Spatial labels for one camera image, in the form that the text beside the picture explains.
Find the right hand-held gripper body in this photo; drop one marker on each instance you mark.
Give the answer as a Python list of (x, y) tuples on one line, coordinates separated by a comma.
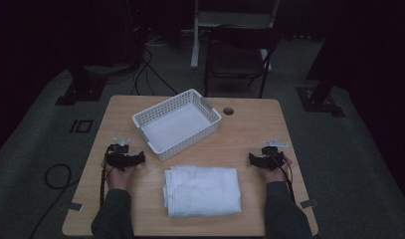
[(272, 157)]

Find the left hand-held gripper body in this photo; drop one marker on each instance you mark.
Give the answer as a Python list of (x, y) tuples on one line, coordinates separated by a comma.
[(118, 156)]

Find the white plastic basket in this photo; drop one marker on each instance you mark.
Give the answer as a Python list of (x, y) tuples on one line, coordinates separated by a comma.
[(176, 127)]

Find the white cloth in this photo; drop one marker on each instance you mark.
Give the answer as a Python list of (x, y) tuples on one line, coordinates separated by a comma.
[(203, 191)]

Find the person's right hand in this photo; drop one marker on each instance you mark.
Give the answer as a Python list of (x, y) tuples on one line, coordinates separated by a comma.
[(273, 176)]

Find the person's left hand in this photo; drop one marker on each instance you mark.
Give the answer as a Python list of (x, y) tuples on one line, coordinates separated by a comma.
[(119, 179)]

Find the grey tape piece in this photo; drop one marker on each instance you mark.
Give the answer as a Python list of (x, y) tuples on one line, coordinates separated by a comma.
[(308, 203), (75, 206)]

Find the black stand base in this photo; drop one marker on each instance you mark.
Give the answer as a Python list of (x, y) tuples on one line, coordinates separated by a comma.
[(82, 89), (319, 99)]

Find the black folding chair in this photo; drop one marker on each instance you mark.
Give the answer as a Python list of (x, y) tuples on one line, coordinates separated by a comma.
[(238, 58)]

